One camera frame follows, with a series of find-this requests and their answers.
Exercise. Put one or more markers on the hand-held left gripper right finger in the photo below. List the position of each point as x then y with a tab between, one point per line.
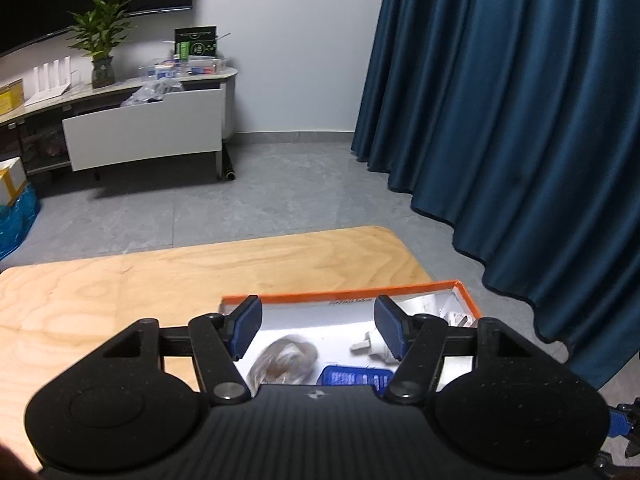
390	327

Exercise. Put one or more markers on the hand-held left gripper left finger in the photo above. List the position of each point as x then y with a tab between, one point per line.
247	325

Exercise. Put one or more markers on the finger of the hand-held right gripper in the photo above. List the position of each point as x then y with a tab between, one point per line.
620	420

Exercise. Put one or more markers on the clear plastic plug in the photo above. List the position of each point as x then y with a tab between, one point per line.
285	360

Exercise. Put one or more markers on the blue plastic box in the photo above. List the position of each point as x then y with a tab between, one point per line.
350	376

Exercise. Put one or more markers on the orange-rimmed white box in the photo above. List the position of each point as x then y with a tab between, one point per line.
310	305

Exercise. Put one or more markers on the white cabinet drawer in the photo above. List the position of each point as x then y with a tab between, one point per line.
145	132

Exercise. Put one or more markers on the blue curtain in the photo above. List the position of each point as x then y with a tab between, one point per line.
500	110

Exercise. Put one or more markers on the heap of clear packets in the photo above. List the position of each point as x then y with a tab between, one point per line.
185	67

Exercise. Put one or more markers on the white yellow cardboard carton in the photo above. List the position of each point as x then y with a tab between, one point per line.
11	180

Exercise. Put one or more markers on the grey tv cabinet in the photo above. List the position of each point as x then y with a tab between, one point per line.
40	130

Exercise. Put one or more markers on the black green box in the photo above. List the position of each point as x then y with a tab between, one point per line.
196	42

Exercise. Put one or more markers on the white router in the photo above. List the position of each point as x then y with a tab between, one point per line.
47	85

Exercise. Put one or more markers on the potted plant in dark pot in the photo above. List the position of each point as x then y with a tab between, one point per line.
102	35

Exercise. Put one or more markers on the yellow box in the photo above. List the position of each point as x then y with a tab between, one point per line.
10	97

